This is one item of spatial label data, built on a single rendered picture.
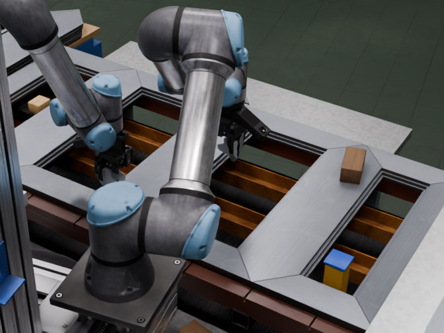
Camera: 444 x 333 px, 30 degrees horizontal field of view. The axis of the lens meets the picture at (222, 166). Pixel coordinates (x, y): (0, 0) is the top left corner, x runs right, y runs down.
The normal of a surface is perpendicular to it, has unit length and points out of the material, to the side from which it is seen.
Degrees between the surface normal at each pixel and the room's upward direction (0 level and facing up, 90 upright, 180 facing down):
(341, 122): 0
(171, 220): 37
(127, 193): 7
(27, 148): 0
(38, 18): 65
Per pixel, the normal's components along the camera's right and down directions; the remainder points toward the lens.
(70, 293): 0.03, -0.82
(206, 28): -0.10, -0.25
